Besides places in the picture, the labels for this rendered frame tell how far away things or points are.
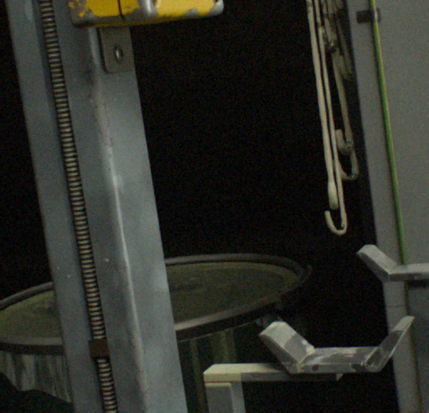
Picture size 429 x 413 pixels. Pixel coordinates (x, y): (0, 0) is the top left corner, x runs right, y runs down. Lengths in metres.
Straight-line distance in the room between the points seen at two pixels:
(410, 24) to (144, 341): 0.53
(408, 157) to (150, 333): 0.49
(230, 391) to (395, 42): 0.60
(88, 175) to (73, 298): 0.08
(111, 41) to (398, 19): 0.48
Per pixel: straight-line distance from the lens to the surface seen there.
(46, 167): 0.71
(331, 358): 0.58
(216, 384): 0.61
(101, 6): 0.65
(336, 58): 1.23
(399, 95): 1.14
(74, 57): 0.69
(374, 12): 1.13
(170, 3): 0.66
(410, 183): 1.14
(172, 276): 2.10
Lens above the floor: 1.26
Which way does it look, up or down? 7 degrees down
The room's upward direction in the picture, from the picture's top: 8 degrees counter-clockwise
